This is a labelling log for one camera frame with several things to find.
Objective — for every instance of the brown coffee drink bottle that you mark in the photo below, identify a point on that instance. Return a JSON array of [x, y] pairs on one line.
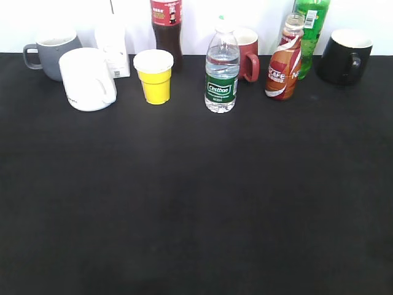
[[285, 63]]

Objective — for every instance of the grey ceramic mug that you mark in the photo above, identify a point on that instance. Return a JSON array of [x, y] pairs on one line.
[[51, 44]]

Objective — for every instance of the red ceramic mug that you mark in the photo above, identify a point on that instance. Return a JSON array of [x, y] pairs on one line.
[[247, 41]]

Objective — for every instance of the white ceramic mug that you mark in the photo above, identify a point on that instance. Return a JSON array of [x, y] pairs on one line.
[[87, 80]]

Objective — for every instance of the black ceramic mug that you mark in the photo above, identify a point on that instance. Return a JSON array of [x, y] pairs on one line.
[[345, 57]]

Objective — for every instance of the green sprite bottle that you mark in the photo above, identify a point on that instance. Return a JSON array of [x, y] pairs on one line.
[[314, 12]]

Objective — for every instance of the yellow paper cup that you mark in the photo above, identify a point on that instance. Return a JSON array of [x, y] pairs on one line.
[[154, 68]]

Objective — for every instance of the clear water bottle green label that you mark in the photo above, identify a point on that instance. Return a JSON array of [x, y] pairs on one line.
[[222, 68]]

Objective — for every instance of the cola bottle red label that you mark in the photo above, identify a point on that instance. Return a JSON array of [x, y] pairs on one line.
[[166, 24]]

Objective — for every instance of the white plastic bottle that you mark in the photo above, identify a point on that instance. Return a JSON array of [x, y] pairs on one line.
[[110, 38]]

